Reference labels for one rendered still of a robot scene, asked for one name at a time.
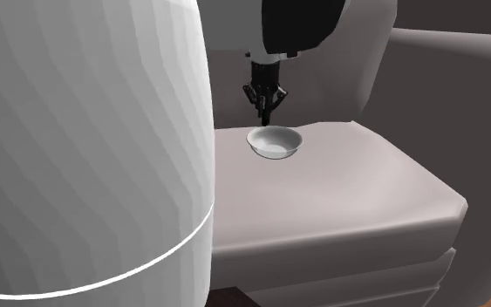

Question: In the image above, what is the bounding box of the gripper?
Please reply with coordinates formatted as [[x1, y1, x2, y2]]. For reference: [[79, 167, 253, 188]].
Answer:
[[242, 60, 289, 127]]

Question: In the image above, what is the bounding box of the white bowl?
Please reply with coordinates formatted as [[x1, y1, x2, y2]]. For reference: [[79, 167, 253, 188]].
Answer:
[[246, 125, 304, 160]]

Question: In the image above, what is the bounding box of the grey sofa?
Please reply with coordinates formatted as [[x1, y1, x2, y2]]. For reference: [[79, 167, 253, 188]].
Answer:
[[196, 0, 491, 307]]

